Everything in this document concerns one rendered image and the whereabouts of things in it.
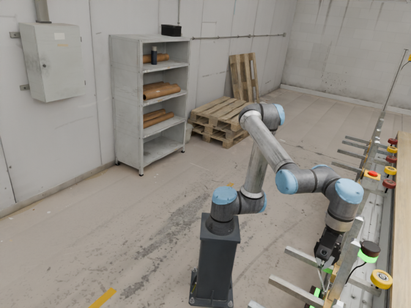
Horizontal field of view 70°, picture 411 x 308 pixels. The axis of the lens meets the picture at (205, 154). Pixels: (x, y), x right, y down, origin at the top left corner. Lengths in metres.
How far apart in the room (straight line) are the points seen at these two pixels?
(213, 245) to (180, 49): 2.66
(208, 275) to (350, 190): 1.31
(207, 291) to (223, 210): 0.68
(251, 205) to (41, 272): 1.66
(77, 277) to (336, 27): 7.93
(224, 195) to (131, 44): 1.97
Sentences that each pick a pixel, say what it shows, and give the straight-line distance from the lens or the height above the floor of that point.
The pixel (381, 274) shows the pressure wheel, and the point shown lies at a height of 0.90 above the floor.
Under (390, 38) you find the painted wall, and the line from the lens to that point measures 8.62.
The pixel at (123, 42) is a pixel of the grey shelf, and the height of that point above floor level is 1.50.
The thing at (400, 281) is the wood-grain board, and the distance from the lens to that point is 1.60.
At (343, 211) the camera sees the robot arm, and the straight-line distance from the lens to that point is 1.10.
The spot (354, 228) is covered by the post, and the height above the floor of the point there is 1.07.
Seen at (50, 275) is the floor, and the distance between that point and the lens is 2.62.
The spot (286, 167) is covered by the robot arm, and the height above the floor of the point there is 1.37.
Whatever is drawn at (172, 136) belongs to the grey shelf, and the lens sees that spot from 4.27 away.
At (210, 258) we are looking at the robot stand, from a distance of 2.02.
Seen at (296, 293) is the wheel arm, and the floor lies 0.86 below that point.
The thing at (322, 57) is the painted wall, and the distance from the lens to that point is 8.81.
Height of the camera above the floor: 1.87
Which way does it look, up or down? 26 degrees down
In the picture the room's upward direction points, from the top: 6 degrees clockwise
